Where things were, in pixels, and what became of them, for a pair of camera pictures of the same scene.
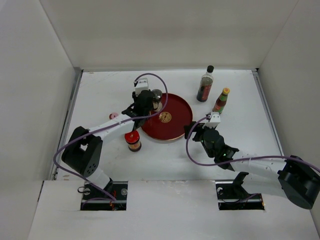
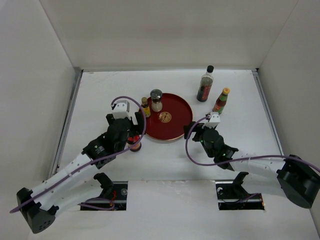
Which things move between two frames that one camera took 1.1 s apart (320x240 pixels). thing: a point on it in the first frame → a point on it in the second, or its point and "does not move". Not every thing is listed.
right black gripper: [198, 129] does not move
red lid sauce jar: [132, 139] does not move
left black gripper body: [135, 97] → [122, 147]
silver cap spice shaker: [157, 103] does not move
